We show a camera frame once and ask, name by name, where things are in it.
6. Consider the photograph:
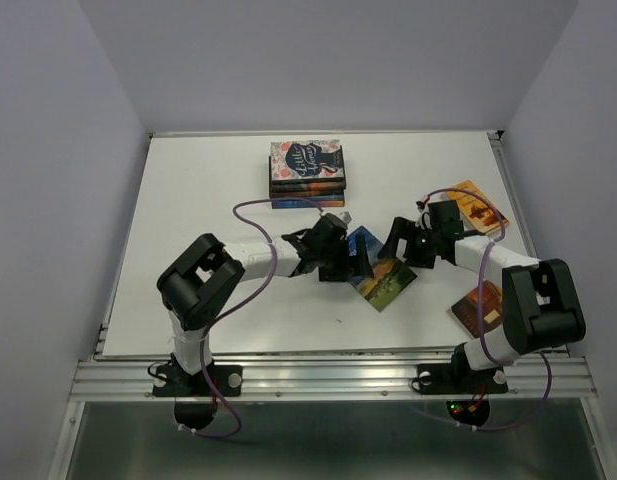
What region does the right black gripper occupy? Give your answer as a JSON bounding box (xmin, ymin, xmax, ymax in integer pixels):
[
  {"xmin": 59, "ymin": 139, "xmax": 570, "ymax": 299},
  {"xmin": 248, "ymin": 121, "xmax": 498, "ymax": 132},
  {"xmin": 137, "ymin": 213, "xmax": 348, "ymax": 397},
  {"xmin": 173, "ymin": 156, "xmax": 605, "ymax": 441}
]
[{"xmin": 374, "ymin": 216, "xmax": 439, "ymax": 268}]

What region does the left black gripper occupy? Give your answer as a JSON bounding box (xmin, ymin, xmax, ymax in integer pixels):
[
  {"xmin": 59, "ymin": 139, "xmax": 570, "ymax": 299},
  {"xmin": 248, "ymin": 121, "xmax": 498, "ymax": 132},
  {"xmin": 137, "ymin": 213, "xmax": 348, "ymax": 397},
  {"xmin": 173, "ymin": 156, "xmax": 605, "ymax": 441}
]
[{"xmin": 317, "ymin": 233, "xmax": 372, "ymax": 281}]

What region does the green and blue book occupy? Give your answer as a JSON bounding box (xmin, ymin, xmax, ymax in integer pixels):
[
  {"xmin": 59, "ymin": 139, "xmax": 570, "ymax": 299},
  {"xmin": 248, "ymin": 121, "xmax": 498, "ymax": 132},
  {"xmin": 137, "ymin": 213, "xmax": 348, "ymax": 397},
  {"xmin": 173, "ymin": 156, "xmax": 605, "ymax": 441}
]
[{"xmin": 348, "ymin": 226, "xmax": 417, "ymax": 312}]

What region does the Jane Eyre blue book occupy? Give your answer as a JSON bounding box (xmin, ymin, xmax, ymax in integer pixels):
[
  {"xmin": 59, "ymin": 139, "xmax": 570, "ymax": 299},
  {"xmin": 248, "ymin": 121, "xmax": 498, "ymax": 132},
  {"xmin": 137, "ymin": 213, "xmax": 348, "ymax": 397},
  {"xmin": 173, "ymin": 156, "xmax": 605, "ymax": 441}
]
[{"xmin": 271, "ymin": 195, "xmax": 346, "ymax": 209}]

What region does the A Tale of Two Cities book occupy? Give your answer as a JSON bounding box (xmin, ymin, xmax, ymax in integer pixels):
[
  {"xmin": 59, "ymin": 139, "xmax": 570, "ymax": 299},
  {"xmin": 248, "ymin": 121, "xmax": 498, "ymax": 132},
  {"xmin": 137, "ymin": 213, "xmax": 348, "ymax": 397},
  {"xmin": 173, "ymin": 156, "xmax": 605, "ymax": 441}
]
[{"xmin": 268, "ymin": 170, "xmax": 347, "ymax": 198}]

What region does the brown orange book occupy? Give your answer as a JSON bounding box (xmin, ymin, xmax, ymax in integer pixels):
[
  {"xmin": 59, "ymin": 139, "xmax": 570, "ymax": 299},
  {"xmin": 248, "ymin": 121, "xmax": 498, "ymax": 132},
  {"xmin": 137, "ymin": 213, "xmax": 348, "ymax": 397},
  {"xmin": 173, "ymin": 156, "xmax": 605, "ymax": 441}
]
[{"xmin": 446, "ymin": 279, "xmax": 507, "ymax": 335}]

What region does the Little Women floral book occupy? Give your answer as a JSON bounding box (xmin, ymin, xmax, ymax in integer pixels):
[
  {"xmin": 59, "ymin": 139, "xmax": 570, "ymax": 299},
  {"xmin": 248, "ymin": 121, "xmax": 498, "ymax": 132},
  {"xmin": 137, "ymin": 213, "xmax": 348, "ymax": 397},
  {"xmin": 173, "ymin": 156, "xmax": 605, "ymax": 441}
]
[{"xmin": 269, "ymin": 139, "xmax": 345, "ymax": 184}]

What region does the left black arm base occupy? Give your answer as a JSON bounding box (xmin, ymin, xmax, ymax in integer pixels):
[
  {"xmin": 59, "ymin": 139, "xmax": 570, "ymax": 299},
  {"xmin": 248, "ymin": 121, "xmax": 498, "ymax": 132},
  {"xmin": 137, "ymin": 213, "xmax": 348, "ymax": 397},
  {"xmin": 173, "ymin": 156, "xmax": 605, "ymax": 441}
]
[{"xmin": 147, "ymin": 355, "xmax": 243, "ymax": 433}]

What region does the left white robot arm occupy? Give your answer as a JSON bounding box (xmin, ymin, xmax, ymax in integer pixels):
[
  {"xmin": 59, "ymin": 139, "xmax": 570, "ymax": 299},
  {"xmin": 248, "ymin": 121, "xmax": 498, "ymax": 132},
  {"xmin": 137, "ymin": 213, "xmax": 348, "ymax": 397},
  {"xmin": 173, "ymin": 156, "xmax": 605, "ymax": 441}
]
[{"xmin": 157, "ymin": 212, "xmax": 373, "ymax": 394}]

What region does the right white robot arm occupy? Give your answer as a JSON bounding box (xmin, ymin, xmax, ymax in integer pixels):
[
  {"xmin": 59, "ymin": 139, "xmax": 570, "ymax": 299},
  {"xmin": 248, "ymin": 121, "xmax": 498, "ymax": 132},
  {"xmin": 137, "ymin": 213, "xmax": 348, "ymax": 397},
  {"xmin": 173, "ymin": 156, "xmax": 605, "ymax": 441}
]
[{"xmin": 379, "ymin": 200, "xmax": 586, "ymax": 390}]

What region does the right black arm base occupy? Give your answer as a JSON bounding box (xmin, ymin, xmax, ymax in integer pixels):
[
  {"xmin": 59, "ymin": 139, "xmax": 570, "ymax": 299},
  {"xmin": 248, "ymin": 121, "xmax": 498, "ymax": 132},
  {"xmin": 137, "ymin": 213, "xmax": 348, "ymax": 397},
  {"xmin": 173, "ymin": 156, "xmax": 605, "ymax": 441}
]
[{"xmin": 410, "ymin": 347, "xmax": 508, "ymax": 427}]

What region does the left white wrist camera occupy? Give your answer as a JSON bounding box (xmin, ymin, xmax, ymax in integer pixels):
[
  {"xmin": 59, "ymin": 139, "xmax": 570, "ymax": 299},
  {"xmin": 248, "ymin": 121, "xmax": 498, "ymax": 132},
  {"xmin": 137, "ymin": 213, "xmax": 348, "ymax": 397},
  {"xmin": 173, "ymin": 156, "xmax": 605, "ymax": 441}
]
[{"xmin": 322, "ymin": 211, "xmax": 352, "ymax": 227}]

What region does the aluminium mounting rail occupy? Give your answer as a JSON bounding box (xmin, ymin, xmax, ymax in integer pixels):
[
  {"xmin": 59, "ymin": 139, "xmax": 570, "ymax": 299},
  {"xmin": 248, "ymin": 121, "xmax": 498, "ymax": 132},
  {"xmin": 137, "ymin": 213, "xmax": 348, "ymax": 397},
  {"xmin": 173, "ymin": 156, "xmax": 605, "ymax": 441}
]
[{"xmin": 69, "ymin": 349, "xmax": 598, "ymax": 403}]

